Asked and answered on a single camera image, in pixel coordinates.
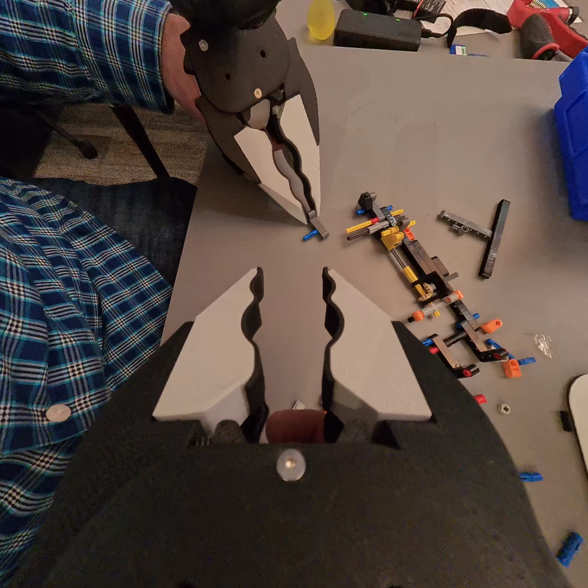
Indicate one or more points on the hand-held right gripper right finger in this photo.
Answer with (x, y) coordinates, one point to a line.
(376, 367)

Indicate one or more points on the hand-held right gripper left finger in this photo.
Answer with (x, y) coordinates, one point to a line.
(206, 367)

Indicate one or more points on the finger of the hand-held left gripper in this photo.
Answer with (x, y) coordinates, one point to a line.
(305, 151)
(262, 160)

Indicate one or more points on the grey lego liftarm with pin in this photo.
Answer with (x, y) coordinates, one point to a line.
(319, 227)

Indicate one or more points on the multicolour lego technic assembly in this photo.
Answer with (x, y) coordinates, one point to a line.
(422, 257)

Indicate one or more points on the person's left forearm plaid sleeve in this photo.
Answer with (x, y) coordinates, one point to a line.
(82, 50)

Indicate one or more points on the orange lego connector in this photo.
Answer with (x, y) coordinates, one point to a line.
(512, 368)

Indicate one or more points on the blue lego pin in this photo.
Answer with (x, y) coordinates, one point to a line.
(569, 549)
(527, 360)
(530, 476)

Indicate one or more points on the small grey lego connector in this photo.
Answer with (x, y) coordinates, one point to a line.
(459, 228)

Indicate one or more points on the grey lego beam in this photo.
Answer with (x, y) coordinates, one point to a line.
(477, 228)

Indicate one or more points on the long black lego beam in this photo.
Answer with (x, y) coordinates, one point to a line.
(495, 239)

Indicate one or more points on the small black lego piece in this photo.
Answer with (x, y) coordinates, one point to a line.
(566, 420)

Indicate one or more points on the person's left hand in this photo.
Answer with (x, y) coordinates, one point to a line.
(174, 78)

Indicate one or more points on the yellow translucent plastic object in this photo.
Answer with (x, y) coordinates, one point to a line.
(320, 20)

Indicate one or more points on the black table leg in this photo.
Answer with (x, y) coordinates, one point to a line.
(142, 147)

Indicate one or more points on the black power adapter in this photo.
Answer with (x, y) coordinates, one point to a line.
(376, 30)

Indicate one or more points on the person's plaid shirt torso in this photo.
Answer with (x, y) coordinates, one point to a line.
(69, 298)

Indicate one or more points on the black electronic device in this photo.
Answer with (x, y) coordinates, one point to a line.
(381, 3)

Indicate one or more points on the small clear plastic scrap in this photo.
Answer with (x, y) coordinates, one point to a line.
(543, 344)

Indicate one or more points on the black office chair base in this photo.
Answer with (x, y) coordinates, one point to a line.
(73, 142)

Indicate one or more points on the small blue card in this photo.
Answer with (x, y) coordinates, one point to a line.
(458, 49)

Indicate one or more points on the white paper sheets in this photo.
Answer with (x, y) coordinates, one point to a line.
(487, 4)

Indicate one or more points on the blue storage bin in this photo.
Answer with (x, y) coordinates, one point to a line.
(574, 138)

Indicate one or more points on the red and black power tool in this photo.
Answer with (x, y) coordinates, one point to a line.
(551, 27)

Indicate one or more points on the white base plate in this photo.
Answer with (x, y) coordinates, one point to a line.
(581, 422)

